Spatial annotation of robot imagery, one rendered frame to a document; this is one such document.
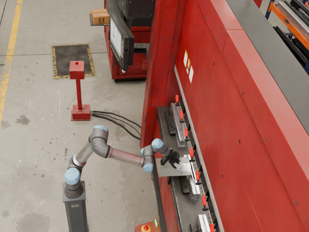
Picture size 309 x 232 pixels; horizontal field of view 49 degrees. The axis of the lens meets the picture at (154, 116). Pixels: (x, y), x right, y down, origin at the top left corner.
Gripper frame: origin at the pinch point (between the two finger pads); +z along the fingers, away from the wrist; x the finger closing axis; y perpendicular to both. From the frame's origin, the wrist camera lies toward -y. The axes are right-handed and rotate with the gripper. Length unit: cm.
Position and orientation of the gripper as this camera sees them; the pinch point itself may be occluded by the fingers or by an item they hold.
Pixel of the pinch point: (178, 166)
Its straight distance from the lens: 276.4
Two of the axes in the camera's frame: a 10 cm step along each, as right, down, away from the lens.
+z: 5.7, 5.8, 5.8
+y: 8.2, -4.2, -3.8
